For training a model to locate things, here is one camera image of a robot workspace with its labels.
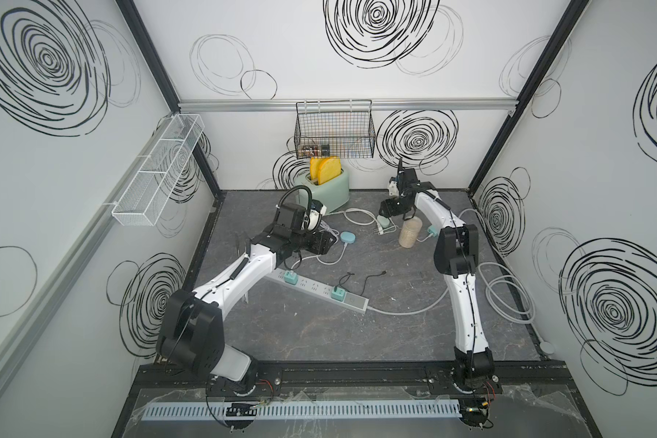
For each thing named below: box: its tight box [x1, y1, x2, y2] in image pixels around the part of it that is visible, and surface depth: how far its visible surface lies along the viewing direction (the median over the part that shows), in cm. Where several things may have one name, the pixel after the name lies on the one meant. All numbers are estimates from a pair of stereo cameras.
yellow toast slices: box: [309, 156, 342, 186], surface depth 104 cm
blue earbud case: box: [339, 230, 357, 245], surface depth 105 cm
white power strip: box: [263, 268, 370, 314], surface depth 89 cm
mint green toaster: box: [293, 168, 351, 214], surface depth 106 cm
